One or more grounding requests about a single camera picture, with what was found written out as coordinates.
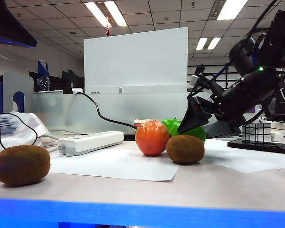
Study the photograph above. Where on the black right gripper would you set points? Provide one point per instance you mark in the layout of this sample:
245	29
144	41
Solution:
209	109

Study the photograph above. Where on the green plastic apple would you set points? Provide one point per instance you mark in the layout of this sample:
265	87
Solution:
172	124
197	133

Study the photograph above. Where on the brown fuzzy kiwi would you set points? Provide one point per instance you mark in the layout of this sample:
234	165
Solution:
185	149
21	166

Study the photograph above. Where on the orange red persimmon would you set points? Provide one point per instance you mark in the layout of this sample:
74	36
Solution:
152	140

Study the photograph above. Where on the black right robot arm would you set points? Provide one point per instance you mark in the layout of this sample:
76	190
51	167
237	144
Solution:
249	90

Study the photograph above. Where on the grey stapler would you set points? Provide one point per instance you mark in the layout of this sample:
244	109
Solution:
216	130

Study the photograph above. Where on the frosted glass desk partition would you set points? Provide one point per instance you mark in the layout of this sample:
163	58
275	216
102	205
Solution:
156	104

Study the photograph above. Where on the small red white box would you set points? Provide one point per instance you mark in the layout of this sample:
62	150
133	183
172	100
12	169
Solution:
139	123

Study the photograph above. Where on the black flat pad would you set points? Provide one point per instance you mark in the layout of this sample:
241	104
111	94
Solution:
130	136

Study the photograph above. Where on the white paper sheet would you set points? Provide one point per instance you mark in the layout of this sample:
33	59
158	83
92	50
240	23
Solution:
240	160
114	166

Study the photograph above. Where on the black smartphone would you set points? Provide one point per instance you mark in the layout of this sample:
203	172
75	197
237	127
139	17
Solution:
251	145

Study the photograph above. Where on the silver mirror cube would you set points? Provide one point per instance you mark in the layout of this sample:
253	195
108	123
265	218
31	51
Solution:
256	134

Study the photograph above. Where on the ceiling fluorescent light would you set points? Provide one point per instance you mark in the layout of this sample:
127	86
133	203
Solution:
201	44
231	9
115	13

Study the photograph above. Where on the white monitor back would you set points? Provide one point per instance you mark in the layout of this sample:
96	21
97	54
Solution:
135	61

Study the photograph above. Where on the white eraser packet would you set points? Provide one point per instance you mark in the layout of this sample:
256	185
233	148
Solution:
276	136

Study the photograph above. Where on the white power strip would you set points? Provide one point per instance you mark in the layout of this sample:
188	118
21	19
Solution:
90	142

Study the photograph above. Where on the white power adapter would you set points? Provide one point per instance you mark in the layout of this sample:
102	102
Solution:
77	91

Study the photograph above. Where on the red hanging ornament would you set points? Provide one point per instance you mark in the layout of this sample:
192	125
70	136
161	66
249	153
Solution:
108	31

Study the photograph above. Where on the black background monitor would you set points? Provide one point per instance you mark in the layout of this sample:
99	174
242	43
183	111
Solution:
72	80

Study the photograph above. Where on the blue crystal trophy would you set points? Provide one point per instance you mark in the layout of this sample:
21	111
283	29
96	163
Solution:
42	71

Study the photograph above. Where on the white plastic bag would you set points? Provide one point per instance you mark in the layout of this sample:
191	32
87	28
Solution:
31	123

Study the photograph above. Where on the grey file holder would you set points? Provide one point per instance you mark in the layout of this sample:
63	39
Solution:
16	82

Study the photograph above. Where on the stack of papers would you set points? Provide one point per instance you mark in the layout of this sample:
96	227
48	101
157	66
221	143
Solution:
4	126

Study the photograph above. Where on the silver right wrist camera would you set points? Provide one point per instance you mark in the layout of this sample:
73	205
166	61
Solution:
196	80

